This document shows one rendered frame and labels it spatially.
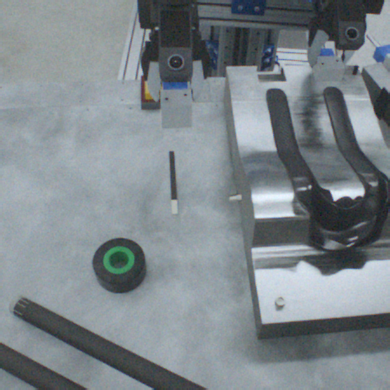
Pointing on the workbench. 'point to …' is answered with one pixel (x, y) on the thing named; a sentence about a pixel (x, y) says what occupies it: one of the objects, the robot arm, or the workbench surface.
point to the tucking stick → (173, 183)
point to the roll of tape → (124, 279)
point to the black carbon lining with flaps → (327, 210)
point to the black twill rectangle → (381, 104)
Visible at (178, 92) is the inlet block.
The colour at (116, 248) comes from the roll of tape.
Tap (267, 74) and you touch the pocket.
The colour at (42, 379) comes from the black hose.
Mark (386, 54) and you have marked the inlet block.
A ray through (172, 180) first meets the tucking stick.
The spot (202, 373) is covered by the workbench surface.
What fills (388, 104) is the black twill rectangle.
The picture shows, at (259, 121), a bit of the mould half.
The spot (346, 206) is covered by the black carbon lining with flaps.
